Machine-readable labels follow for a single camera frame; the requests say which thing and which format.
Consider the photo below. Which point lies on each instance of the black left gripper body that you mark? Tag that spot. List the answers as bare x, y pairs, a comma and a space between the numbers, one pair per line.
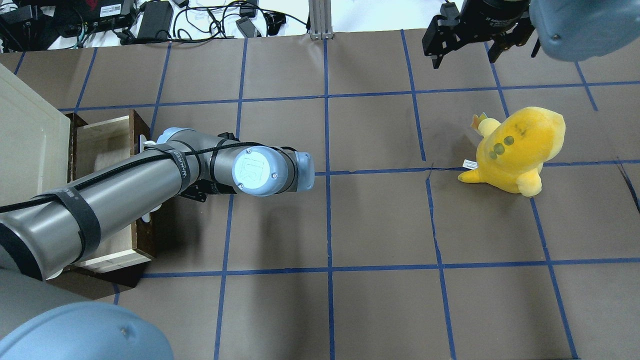
194, 192

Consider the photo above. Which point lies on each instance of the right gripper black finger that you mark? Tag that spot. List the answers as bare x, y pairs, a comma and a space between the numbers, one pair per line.
502, 43
440, 39

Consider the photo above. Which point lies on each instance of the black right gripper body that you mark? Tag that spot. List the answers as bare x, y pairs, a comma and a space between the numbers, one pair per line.
492, 12

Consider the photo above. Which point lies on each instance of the white drawer handle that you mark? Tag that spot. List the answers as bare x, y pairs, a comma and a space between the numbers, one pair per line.
147, 191

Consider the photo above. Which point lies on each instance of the dark brown wooden drawer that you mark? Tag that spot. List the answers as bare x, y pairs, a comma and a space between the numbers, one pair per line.
93, 147

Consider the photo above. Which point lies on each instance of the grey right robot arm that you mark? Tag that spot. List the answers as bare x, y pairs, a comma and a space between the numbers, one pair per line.
565, 30

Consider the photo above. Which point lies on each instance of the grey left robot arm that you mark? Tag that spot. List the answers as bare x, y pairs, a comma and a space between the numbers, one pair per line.
67, 224

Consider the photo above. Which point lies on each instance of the cardboard hang tag on plush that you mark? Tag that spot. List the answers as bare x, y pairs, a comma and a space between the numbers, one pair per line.
476, 120

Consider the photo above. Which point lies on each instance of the yellow plush dinosaur toy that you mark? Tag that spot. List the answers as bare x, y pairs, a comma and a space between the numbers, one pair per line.
511, 153

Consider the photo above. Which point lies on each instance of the white sewn label on plush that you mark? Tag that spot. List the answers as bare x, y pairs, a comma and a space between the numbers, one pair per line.
470, 165

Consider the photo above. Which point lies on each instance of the aluminium frame post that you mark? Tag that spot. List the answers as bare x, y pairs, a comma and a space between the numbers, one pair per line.
320, 20

